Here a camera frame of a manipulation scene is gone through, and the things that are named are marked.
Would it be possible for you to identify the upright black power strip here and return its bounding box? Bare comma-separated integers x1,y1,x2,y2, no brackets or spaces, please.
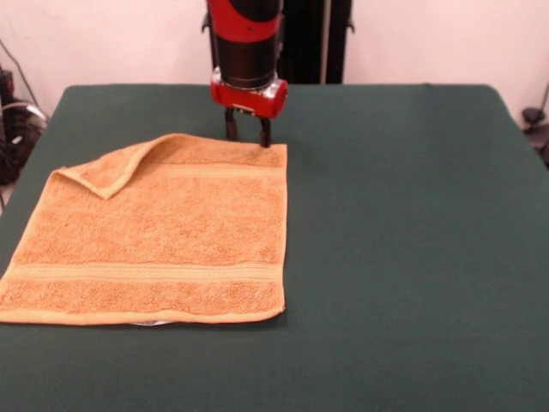
0,70,16,108

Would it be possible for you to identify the dark green table cloth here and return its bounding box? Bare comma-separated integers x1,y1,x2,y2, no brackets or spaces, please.
0,83,549,412

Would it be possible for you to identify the tan terry towel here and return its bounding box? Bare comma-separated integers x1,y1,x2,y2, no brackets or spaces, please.
0,132,288,326

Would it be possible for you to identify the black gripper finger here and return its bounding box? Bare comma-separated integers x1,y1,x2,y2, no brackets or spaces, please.
223,106,240,142
256,116,273,149

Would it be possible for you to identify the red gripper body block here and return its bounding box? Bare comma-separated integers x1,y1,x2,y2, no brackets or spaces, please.
209,79,289,120

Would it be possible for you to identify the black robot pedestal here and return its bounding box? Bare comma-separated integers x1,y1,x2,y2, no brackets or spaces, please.
201,0,357,86

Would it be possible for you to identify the black cable bundle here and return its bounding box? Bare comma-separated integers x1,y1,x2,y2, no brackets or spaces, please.
0,100,48,185

